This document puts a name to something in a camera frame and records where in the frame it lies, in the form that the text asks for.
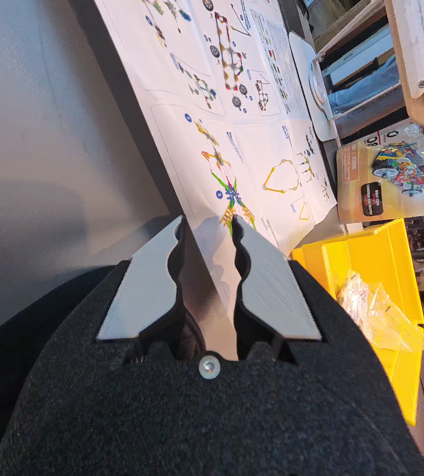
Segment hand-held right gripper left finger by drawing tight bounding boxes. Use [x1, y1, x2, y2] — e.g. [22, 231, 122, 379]
[97, 215, 206, 360]

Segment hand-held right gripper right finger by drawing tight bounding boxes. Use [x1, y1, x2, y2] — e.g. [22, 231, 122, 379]
[231, 214, 323, 361]

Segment fold-out instruction booklet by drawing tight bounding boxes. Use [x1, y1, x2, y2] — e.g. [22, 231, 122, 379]
[94, 0, 338, 335]

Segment white printed task sheet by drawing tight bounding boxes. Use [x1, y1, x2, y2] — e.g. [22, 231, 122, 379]
[392, 0, 424, 105]

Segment clear plastic parts bag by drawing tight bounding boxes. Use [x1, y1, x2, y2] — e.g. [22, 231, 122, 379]
[336, 271, 424, 353]

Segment yellow plastic bin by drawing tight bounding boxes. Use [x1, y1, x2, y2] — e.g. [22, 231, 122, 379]
[291, 219, 424, 427]

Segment red and tan toy box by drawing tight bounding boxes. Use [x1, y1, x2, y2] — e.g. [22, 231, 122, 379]
[336, 123, 424, 225]

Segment dark cloth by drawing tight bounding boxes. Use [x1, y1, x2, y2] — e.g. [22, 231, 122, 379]
[0, 266, 130, 476]

